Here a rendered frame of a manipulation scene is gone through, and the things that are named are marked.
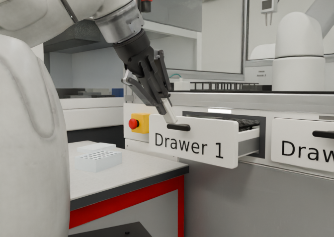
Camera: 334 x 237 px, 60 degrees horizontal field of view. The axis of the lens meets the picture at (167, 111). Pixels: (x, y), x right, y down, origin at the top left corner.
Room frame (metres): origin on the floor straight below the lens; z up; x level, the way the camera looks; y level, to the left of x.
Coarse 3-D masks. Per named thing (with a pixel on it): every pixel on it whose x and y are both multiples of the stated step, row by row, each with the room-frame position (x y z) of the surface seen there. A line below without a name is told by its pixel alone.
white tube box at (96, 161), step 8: (96, 152) 0.94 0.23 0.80; (104, 152) 0.94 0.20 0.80; (112, 152) 0.94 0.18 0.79; (120, 152) 0.92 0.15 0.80; (80, 160) 0.85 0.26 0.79; (88, 160) 0.83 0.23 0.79; (96, 160) 0.82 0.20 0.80; (104, 160) 0.85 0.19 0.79; (112, 160) 0.89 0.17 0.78; (120, 160) 0.92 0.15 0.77; (80, 168) 0.85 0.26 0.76; (88, 168) 0.83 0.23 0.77; (96, 168) 0.82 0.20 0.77; (104, 168) 0.85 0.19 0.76
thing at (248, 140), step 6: (258, 126) 0.99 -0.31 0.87; (240, 132) 0.72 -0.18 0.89; (246, 132) 0.73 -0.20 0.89; (252, 132) 0.75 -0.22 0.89; (258, 132) 0.77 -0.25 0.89; (240, 138) 0.71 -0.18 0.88; (246, 138) 0.73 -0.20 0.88; (252, 138) 0.75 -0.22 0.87; (258, 138) 0.77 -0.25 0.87; (240, 144) 0.70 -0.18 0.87; (246, 144) 0.72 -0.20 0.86; (252, 144) 0.75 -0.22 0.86; (258, 144) 0.77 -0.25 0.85; (240, 150) 0.70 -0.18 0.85; (246, 150) 0.72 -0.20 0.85; (252, 150) 0.75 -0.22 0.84; (258, 150) 0.78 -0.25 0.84; (240, 156) 0.71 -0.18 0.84
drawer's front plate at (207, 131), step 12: (156, 120) 0.83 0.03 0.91; (180, 120) 0.76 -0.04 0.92; (192, 120) 0.74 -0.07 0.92; (204, 120) 0.71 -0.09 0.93; (216, 120) 0.69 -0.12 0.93; (228, 120) 0.68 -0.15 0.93; (156, 132) 0.83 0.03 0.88; (168, 132) 0.80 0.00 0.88; (180, 132) 0.76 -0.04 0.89; (192, 132) 0.74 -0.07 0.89; (204, 132) 0.71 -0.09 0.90; (216, 132) 0.69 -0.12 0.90; (228, 132) 0.66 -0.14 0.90; (168, 144) 0.80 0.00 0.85; (204, 144) 0.71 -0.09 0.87; (228, 144) 0.66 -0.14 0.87; (180, 156) 0.76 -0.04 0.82; (192, 156) 0.74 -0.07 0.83; (204, 156) 0.71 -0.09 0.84; (228, 156) 0.66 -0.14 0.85
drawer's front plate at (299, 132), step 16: (272, 128) 0.73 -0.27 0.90; (288, 128) 0.70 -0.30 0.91; (304, 128) 0.67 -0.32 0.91; (320, 128) 0.65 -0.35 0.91; (272, 144) 0.73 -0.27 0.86; (288, 144) 0.70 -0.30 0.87; (304, 144) 0.67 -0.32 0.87; (320, 144) 0.65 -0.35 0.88; (272, 160) 0.73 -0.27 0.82; (288, 160) 0.70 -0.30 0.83; (304, 160) 0.67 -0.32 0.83; (320, 160) 0.65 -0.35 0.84
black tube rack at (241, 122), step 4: (232, 120) 0.94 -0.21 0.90; (236, 120) 0.94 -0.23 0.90; (240, 120) 0.94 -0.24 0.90; (244, 120) 0.94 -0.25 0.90; (248, 120) 0.94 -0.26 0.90; (252, 120) 0.94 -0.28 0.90; (256, 120) 0.94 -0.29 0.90; (240, 124) 0.83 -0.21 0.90; (244, 124) 0.84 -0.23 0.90; (248, 124) 0.83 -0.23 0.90; (252, 124) 0.83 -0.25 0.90; (256, 124) 0.85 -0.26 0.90; (240, 128) 0.78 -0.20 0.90; (244, 128) 0.96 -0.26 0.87; (248, 128) 0.96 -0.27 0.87; (252, 128) 0.96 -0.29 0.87
